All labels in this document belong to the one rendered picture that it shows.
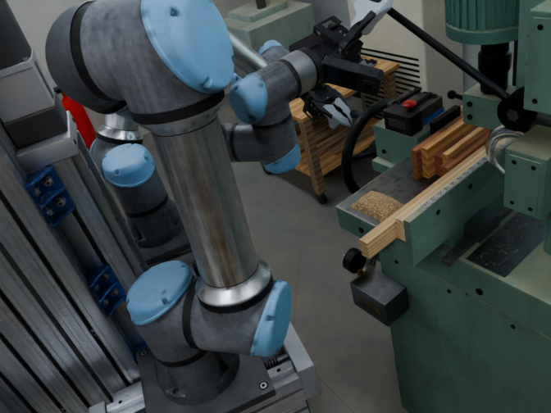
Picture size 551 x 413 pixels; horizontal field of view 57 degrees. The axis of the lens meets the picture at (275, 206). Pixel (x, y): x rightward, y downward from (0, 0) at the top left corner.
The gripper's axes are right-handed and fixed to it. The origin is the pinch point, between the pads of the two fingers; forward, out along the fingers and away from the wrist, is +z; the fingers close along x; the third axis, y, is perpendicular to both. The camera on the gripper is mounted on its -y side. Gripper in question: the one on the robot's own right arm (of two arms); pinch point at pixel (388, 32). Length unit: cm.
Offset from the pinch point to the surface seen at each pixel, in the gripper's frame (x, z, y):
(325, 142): 145, 72, 68
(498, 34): -8.3, 5.3, -18.5
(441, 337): 56, -11, -45
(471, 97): 8.9, 8.7, -17.9
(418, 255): 23.0, -18.8, -32.4
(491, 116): 9.9, 8.6, -23.3
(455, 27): -5.7, 4.4, -10.9
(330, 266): 139, 19, 10
